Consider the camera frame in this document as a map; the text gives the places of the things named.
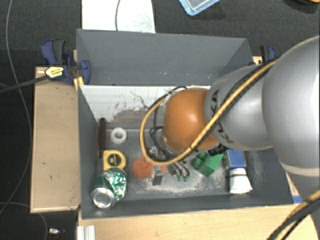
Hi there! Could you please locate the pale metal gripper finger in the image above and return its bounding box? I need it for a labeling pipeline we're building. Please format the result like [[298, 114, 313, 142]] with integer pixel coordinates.
[[152, 165, 165, 186]]

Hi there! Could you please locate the green toy block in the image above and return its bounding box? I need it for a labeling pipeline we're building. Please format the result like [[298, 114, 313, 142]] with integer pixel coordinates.
[[191, 151, 225, 178]]

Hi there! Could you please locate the dark brown long stick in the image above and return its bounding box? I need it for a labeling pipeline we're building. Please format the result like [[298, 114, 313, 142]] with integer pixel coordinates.
[[98, 117, 108, 161]]

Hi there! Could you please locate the crushed green drink can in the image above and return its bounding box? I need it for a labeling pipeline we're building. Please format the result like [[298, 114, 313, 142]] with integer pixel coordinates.
[[90, 167, 128, 209]]

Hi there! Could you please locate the yellow and black tape measure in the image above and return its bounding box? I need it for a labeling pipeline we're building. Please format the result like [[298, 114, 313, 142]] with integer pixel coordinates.
[[101, 149, 127, 172]]

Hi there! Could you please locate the white ring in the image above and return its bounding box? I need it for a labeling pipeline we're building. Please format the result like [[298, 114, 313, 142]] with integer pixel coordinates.
[[110, 127, 128, 145]]

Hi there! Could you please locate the black cylinder on white bracket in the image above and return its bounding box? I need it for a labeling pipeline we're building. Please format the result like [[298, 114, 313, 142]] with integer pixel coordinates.
[[208, 145, 227, 157]]

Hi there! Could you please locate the pale wood board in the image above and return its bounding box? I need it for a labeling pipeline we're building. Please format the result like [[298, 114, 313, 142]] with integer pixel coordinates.
[[29, 66, 81, 214]]

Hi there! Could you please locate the blue box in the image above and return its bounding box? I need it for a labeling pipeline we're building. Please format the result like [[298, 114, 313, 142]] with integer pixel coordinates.
[[223, 149, 247, 170]]

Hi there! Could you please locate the grey metal bin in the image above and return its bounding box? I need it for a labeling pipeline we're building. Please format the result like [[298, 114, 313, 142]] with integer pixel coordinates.
[[75, 28, 295, 220]]

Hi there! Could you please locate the orange ball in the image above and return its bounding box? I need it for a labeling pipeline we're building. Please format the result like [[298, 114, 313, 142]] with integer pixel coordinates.
[[131, 156, 154, 180]]

